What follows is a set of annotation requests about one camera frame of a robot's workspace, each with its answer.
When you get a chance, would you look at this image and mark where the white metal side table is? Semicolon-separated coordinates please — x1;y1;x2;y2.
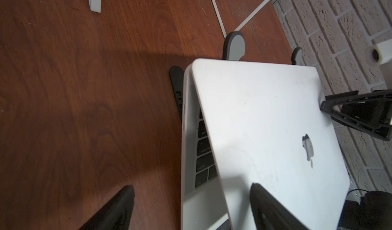
88;0;271;38

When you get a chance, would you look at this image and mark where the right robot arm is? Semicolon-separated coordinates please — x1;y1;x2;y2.
320;89;392;230

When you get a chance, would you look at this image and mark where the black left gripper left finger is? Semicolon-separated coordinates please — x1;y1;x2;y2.
80;185;135;230

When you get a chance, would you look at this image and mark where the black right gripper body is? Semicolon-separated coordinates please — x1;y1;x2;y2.
341;89;392;132

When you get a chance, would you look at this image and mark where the grey laptop stand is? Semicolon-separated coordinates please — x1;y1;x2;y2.
169;31;304;120

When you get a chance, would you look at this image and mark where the silver laptop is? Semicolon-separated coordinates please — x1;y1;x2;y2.
181;59;350;230

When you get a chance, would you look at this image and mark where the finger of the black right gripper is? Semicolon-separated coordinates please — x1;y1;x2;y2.
320;89;392;141

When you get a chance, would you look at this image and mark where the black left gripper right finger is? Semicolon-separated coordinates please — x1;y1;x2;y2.
250;183;307;230

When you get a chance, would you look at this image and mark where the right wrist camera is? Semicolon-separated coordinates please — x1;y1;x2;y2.
365;38;392;90

